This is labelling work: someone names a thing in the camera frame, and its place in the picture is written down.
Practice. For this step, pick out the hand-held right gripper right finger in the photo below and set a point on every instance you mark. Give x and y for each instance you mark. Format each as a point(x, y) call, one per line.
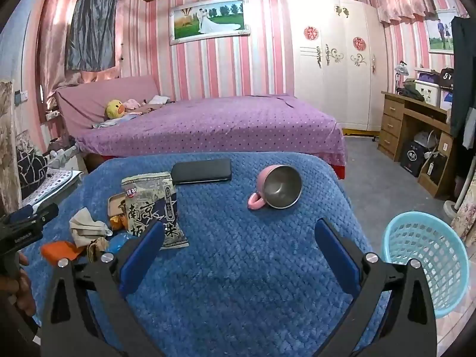
point(336, 260)

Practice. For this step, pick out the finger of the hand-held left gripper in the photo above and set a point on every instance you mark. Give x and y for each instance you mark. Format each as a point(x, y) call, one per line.
point(37, 215)

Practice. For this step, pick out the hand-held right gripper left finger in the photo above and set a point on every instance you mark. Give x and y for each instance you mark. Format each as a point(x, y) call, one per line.
point(143, 256)

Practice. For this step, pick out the orange fruit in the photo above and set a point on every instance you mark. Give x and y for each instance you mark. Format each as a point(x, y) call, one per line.
point(118, 223)

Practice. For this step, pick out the brown paper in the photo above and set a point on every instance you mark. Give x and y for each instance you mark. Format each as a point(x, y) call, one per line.
point(97, 247)

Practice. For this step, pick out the beige tissue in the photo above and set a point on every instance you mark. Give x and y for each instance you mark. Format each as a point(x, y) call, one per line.
point(87, 227)

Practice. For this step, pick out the grey and navy snack packet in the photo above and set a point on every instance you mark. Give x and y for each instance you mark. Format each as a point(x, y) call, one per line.
point(148, 200)

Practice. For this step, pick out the teal plastic basket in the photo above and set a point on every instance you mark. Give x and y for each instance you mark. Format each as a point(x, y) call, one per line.
point(427, 253)

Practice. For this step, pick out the person's left hand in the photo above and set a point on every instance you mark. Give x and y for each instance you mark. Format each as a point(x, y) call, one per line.
point(26, 297)

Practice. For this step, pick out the blue plastic wrapper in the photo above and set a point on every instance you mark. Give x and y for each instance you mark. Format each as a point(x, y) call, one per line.
point(117, 241)

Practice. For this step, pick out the polka dot mat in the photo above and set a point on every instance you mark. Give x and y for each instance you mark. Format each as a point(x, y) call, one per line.
point(55, 184)

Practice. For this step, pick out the black white patterned bag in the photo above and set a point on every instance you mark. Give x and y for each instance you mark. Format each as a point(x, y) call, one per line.
point(31, 171)

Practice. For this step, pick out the tan phone case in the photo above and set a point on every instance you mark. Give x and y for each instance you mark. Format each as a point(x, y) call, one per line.
point(114, 204)

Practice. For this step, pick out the pile of clothes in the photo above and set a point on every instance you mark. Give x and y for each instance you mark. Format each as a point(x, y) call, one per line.
point(63, 154)

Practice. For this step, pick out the floral beige curtain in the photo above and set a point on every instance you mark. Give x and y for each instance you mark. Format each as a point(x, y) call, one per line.
point(9, 137)

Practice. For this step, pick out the power strip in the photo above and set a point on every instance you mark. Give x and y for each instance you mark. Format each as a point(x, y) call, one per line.
point(51, 116)

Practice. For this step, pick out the black phone wallet case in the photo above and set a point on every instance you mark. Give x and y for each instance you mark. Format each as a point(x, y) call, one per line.
point(200, 171)

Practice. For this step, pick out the pink cup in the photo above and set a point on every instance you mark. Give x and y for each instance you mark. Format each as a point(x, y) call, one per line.
point(262, 182)

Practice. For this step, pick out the light blue cloth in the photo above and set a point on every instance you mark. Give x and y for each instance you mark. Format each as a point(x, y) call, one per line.
point(115, 121)

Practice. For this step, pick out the white floor fan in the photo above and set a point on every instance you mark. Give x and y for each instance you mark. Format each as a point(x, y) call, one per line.
point(452, 210)

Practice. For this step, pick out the black box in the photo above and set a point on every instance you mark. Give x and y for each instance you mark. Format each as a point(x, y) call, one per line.
point(412, 158)

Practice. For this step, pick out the pink bed headboard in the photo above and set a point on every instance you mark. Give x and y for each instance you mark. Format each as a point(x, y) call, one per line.
point(93, 96)

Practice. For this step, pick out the yellow duck plush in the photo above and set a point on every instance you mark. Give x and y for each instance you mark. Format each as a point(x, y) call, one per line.
point(113, 108)

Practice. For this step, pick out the pink plush toy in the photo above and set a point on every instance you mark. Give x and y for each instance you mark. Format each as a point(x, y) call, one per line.
point(132, 103)

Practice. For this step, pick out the small white fan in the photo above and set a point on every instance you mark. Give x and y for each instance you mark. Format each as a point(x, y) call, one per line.
point(424, 139)

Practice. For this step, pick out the wooden desk with drawers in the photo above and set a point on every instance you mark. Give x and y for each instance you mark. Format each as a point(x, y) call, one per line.
point(394, 119)

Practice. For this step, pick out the purple bed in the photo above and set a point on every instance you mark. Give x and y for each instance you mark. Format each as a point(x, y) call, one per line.
point(223, 126)

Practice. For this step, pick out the white cloth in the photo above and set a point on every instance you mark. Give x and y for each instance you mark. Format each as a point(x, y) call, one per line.
point(158, 100)

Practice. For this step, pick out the white wardrobe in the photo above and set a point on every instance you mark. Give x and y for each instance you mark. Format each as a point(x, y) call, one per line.
point(334, 89)

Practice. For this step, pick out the shiny pink curtain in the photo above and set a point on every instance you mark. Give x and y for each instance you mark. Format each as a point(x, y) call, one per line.
point(52, 37)

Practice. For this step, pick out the dark green jacket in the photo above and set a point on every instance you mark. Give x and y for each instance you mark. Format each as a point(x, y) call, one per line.
point(409, 91)

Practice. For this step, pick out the white storage box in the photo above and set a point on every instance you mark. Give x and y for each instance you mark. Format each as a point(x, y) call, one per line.
point(427, 89)

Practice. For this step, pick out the grey curtain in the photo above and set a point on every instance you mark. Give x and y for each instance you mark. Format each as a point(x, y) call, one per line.
point(91, 26)

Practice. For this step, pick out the desk lamp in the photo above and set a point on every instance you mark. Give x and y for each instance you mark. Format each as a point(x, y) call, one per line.
point(401, 68)

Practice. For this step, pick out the dark hanging clothing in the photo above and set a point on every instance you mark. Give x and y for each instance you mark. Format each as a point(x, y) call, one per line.
point(463, 81)

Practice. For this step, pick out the framed wedding photo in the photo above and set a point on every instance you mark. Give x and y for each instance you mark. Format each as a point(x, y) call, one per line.
point(208, 18)

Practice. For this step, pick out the wall switch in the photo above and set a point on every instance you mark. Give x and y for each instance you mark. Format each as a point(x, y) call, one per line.
point(21, 96)

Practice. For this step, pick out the wall poster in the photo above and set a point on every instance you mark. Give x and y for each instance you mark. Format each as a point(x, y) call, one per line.
point(437, 33)

